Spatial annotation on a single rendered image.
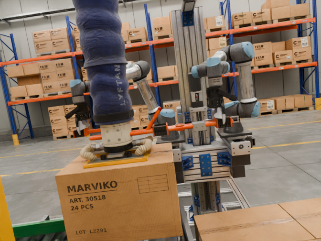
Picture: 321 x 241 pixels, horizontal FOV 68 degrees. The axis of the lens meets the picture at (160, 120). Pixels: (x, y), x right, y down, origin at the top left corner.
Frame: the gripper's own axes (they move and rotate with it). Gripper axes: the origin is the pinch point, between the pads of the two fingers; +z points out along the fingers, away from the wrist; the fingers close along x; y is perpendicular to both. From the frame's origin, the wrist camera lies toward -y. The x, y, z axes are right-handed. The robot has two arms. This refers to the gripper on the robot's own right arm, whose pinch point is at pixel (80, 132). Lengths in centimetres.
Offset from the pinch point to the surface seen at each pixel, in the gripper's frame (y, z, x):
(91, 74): 24, -34, -34
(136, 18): -18, -292, 820
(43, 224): -33, 58, -9
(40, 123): -484, 65, 833
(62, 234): -22, 67, -9
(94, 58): 27, -42, -37
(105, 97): 30, -22, -37
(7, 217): -8, 19, -72
